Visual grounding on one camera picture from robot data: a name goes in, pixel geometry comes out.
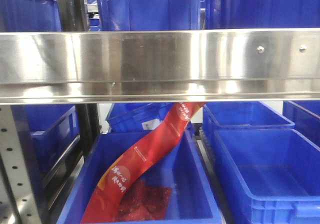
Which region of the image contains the red printed banner strip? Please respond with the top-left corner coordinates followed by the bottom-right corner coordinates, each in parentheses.
top-left (80, 102), bottom-right (204, 224)

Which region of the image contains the dark rear shelf post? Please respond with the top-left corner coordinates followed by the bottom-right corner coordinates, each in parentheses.
top-left (56, 0), bottom-right (89, 32)

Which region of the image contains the stainless steel shelf beam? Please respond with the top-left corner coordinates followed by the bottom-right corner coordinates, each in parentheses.
top-left (0, 28), bottom-right (320, 105)

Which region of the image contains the blue bin lower right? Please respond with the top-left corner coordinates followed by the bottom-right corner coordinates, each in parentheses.
top-left (213, 129), bottom-right (320, 224)

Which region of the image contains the blue bin upper middle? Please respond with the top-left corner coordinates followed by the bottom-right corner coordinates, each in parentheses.
top-left (97, 0), bottom-right (201, 31)

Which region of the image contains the blue bin with red banner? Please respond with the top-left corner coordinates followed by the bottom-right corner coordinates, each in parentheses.
top-left (57, 130), bottom-right (222, 224)

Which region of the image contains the blue bin far right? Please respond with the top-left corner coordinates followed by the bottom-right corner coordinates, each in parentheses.
top-left (282, 100), bottom-right (320, 147)

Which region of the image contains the blue bin behind right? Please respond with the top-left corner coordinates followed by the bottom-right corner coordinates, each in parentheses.
top-left (201, 101), bottom-right (295, 150)

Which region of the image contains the blue bin upper right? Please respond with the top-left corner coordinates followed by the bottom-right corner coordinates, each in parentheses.
top-left (204, 0), bottom-right (320, 30)

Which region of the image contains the blue bin lower left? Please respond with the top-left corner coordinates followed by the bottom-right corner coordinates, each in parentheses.
top-left (10, 104), bottom-right (80, 175)

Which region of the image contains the red foil packet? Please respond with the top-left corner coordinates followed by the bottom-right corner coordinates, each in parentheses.
top-left (115, 179), bottom-right (172, 222)

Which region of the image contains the perforated steel shelf post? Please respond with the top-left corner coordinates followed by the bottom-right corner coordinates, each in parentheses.
top-left (0, 105), bottom-right (43, 224)

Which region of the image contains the tilted blue bin with label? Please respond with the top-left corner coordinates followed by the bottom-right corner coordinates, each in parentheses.
top-left (105, 102), bottom-right (196, 135)

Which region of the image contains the blue bin upper left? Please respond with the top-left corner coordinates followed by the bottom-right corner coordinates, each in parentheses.
top-left (0, 0), bottom-right (62, 32)

